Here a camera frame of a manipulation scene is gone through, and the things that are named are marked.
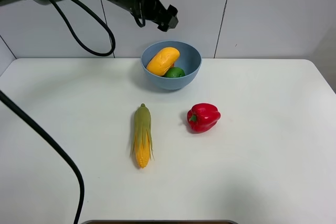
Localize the yellow mango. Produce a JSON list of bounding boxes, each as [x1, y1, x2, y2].
[[146, 47, 180, 76]]

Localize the green lime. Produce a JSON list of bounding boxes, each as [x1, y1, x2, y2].
[[163, 67, 185, 78]]

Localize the blue plastic bowl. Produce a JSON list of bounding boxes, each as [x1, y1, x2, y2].
[[141, 40, 202, 90]]

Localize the red bell pepper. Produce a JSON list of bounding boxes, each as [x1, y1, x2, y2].
[[187, 103, 221, 133]]

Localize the corn cob with husk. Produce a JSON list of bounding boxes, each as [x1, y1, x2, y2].
[[131, 103, 153, 168]]

